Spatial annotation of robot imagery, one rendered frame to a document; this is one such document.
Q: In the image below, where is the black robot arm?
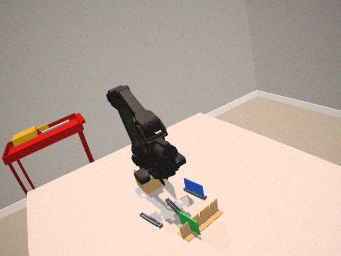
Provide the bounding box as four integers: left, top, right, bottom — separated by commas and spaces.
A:
106, 85, 181, 179

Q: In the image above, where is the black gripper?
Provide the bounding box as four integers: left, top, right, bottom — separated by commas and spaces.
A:
134, 152, 186, 186

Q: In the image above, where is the green notched board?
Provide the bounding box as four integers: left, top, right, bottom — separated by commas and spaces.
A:
177, 211, 201, 236

